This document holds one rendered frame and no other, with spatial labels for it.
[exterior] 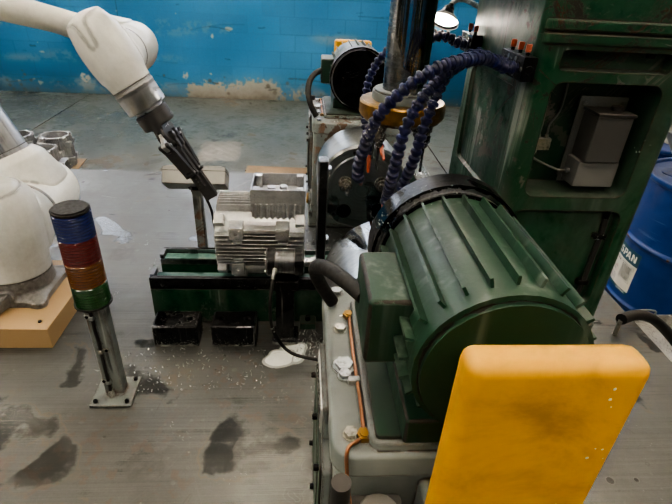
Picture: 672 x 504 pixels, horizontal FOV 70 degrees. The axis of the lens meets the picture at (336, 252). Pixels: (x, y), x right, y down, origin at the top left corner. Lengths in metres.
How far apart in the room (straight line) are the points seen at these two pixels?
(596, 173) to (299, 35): 5.71
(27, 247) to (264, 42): 5.55
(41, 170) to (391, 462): 1.16
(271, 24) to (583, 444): 6.33
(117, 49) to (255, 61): 5.56
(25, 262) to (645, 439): 1.37
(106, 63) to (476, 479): 0.97
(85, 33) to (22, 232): 0.46
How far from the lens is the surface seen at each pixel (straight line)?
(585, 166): 1.07
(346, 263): 0.84
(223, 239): 1.09
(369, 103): 1.02
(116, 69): 1.12
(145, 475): 0.97
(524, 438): 0.40
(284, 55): 6.60
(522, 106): 0.96
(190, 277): 1.18
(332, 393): 0.56
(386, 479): 0.56
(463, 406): 0.36
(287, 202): 1.08
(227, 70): 6.70
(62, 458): 1.04
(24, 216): 1.28
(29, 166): 1.43
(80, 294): 0.94
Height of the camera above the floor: 1.57
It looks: 31 degrees down
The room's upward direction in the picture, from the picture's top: 3 degrees clockwise
